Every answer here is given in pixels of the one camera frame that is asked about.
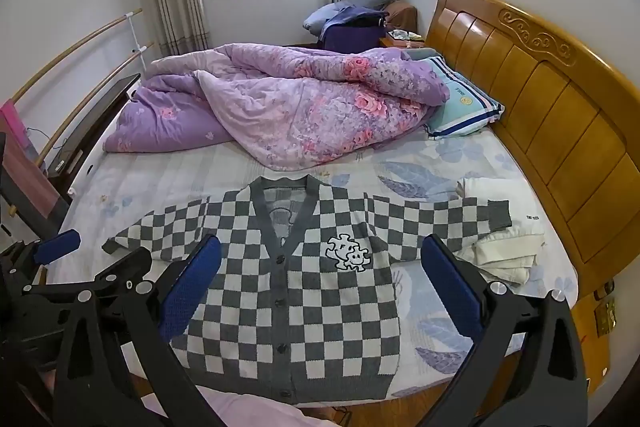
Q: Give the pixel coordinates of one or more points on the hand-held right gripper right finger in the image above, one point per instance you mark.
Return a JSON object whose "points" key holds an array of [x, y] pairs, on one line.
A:
{"points": [[447, 287]]}

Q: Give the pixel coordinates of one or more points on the small clutter on nightstand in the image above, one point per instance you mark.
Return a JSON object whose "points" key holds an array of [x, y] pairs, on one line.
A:
{"points": [[405, 34]]}

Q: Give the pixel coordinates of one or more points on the pink cloth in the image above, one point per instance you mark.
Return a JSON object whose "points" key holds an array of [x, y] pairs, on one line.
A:
{"points": [[25, 177]]}

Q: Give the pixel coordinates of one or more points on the printed bed sheet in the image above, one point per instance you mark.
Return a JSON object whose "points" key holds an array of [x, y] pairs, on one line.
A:
{"points": [[150, 177]]}

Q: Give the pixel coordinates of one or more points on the purple floral quilt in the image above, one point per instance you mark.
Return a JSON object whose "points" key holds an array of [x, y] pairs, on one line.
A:
{"points": [[300, 107]]}

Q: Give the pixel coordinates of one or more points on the light blue pillow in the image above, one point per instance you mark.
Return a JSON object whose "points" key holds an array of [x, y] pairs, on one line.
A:
{"points": [[322, 17]]}

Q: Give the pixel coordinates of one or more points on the wooden bed headboard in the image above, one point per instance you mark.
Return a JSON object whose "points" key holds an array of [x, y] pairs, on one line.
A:
{"points": [[550, 107]]}

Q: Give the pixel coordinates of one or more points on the teal striped pillow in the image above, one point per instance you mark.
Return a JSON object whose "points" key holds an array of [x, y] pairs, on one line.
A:
{"points": [[465, 102]]}

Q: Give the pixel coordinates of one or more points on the purple cloth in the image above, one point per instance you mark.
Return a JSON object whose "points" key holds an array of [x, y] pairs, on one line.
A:
{"points": [[350, 38]]}

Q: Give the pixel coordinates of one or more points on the brown cushion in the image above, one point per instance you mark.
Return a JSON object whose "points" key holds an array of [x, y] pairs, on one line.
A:
{"points": [[402, 14]]}

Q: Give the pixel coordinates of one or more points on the white folded clothes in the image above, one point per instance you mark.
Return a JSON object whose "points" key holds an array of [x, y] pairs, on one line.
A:
{"points": [[505, 252]]}

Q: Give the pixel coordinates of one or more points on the grey-green pillow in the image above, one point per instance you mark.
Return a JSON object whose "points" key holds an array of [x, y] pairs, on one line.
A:
{"points": [[420, 54]]}

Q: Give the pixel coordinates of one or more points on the grey white checkered cardigan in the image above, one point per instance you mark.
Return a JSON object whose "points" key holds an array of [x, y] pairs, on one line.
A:
{"points": [[320, 307]]}

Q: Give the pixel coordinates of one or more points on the wooden barre rail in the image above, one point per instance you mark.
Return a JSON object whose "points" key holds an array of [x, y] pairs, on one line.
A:
{"points": [[75, 47], [90, 99]]}

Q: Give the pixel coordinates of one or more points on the white barre post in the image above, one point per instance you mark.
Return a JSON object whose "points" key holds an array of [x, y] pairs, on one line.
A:
{"points": [[136, 37]]}

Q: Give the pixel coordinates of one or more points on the wooden nightstand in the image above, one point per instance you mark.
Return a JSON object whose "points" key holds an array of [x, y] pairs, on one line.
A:
{"points": [[387, 43], [590, 357]]}

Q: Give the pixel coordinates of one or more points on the gold box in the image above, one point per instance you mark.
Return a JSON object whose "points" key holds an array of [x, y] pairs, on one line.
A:
{"points": [[605, 317]]}

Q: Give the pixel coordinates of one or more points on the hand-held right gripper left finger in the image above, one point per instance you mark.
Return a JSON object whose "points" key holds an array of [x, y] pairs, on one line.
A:
{"points": [[192, 287]]}

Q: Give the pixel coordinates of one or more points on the person's pink clothing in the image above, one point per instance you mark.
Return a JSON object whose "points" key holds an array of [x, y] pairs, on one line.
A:
{"points": [[250, 412]]}

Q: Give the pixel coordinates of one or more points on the black bag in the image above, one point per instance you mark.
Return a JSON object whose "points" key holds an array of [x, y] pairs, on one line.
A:
{"points": [[370, 22]]}

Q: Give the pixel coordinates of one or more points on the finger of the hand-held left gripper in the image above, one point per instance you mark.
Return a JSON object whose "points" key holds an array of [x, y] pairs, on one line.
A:
{"points": [[57, 244], [125, 267]]}

